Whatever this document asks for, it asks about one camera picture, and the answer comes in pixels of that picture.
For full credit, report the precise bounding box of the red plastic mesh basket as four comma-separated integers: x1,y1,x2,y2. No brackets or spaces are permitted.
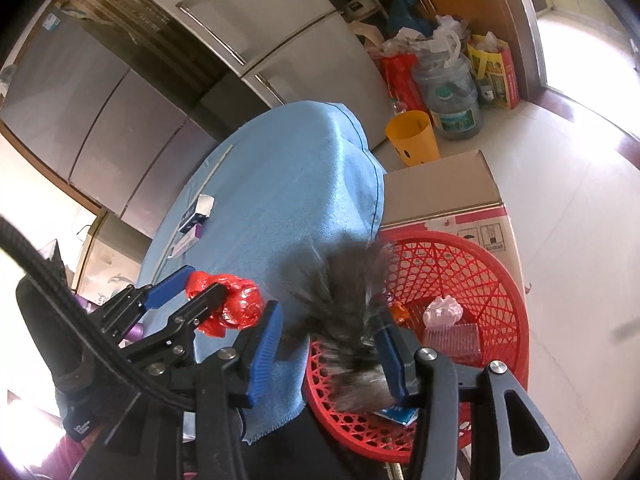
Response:
302,230,531,465

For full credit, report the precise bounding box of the white storage rack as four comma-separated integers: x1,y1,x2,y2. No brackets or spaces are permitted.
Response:
325,0,386,26

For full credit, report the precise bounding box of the clear ribbed plastic tray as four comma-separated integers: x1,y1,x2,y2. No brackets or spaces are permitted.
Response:
424,322,482,358

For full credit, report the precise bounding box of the long white stick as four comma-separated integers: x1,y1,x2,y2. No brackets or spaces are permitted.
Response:
200,144,235,196

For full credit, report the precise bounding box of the white box dolphin print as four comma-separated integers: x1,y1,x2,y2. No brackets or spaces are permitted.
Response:
75,210,151,306

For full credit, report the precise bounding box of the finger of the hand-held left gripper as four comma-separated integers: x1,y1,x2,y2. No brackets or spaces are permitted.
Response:
120,282,228,361
97,264,197,341

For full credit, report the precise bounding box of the person's left forearm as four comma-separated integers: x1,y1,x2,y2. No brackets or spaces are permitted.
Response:
42,430,101,480

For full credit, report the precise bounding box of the yellow plastic bin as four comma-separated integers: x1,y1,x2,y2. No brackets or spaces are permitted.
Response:
385,110,441,167

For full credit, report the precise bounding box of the pile of white plastic bags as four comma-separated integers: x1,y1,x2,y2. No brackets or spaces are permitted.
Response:
380,15,473,68

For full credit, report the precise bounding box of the dark cloth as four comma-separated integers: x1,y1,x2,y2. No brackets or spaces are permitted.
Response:
240,405,401,480

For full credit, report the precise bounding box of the yellow and red bag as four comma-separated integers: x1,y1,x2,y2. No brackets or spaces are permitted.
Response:
467,32,521,111

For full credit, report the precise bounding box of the red plastic bag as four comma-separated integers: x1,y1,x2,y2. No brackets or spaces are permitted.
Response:
377,52,431,113

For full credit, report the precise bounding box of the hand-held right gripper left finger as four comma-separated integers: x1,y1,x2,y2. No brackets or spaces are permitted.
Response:
102,300,285,480

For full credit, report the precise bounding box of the red foil wrapper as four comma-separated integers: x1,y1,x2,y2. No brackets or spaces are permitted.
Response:
185,271,266,338

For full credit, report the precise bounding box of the grey refrigerator with handles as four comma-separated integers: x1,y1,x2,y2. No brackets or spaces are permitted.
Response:
129,0,396,161

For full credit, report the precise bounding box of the grey refrigerator without handles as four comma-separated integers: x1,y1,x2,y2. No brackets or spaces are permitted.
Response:
0,20,221,241

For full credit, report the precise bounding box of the large clear water jug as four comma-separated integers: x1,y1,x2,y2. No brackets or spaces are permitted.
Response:
412,52,483,141

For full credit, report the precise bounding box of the blue tablecloth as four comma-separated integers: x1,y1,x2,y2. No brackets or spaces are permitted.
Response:
137,101,388,446

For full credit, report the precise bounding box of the brown cardboard box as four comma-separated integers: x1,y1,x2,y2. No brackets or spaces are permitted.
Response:
377,150,526,301

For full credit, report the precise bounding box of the white plastic wrap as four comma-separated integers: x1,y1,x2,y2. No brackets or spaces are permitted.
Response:
422,296,463,330

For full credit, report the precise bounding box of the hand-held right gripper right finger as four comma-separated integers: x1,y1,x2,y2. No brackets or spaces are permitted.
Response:
375,307,583,480

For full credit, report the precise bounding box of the blue carton box white flap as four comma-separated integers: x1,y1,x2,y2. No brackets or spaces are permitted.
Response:
178,194,216,233

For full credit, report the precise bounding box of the black plastic bag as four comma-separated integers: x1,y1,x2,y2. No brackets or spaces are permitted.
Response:
277,240,401,413

